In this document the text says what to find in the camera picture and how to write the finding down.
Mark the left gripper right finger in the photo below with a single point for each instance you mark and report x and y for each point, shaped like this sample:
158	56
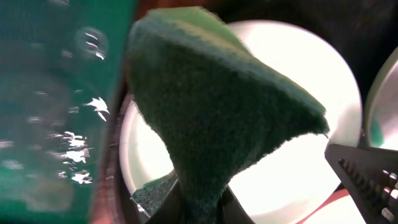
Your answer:
230	211

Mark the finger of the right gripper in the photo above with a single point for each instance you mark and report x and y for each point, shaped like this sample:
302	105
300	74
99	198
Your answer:
370	176

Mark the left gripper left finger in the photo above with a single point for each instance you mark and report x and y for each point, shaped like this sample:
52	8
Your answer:
172	210

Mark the pale green plate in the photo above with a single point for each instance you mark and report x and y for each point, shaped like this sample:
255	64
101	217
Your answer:
291	182
380	111

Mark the green scrubbing sponge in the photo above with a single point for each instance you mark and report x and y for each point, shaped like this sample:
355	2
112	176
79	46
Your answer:
217	108

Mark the rectangular dark green tray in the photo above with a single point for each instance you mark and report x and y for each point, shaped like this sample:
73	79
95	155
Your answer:
61	75

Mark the pale green plate top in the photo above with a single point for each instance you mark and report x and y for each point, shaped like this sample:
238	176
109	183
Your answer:
380	111

